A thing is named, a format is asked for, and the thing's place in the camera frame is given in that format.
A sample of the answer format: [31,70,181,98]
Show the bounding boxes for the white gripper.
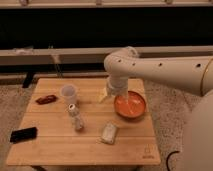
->
[99,76,128,103]

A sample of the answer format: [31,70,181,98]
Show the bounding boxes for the clear plastic bottle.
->
[68,104,84,131]

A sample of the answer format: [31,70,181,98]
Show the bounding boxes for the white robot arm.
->
[104,46,213,171]

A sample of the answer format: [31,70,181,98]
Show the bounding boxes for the orange bowl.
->
[114,91,146,119]

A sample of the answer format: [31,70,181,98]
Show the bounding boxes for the translucent plastic cup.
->
[60,84,77,104]

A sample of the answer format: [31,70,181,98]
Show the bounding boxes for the wooden table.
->
[5,77,162,167]

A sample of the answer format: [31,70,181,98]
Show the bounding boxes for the white crumpled packet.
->
[101,123,118,145]

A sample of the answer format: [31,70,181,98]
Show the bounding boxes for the red-brown snack bar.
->
[36,95,57,105]

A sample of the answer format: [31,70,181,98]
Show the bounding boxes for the black rectangular remote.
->
[10,127,37,143]

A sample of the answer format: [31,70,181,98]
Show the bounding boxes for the black cable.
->
[165,150,182,171]

